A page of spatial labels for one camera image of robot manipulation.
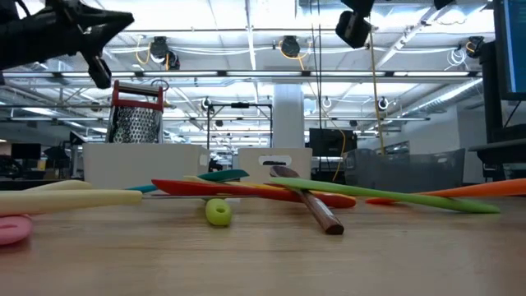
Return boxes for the grey translucent plastic bin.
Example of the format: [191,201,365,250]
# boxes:
[343,147,467,194]

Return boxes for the black metal stand frame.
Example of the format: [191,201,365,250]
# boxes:
[206,101,274,173]

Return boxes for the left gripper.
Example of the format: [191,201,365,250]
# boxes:
[0,0,136,90]

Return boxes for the small dark background monitor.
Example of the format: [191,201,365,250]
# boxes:
[11,142,43,161]

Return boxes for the black ceiling cord reel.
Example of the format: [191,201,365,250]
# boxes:
[280,35,302,58]
[148,35,182,71]
[465,35,486,58]

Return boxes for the red silicone spoon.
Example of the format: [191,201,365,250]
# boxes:
[150,178,358,210]

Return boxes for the white plastic bin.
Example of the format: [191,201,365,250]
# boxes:
[81,142,211,191]
[237,146,313,185]

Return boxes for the black monitor stand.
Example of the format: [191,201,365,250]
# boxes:
[478,40,505,143]

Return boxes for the orange silicone spatula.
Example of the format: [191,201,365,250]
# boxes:
[364,178,526,206]

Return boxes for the blue silicone spatula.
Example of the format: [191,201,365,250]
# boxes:
[125,169,251,194]

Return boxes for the black hanging cable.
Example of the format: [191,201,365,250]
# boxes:
[310,0,325,182]

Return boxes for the lime green silicone spoon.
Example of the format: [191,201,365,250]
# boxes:
[204,197,233,227]

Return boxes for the grey side desk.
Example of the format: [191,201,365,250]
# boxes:
[468,137,526,182]

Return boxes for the cream wooden spatula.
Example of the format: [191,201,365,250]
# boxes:
[0,188,264,218]
[22,179,94,192]

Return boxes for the yellow hanging cable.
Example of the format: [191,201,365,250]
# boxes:
[368,16,386,156]

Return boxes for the steel box grater red handle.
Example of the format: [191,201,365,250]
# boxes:
[105,80,165,145]

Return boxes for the white pillar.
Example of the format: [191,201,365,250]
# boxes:
[272,84,306,149]

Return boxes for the cream handled knife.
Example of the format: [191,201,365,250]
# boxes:
[182,175,235,185]

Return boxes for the pink silicone spatula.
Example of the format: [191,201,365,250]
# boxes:
[0,215,34,247]

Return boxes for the computer monitor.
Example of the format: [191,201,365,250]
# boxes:
[492,0,526,102]

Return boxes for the green silicone spatula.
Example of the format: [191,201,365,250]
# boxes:
[269,176,501,215]

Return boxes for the brown wooden spoon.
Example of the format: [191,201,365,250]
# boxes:
[269,165,345,236]

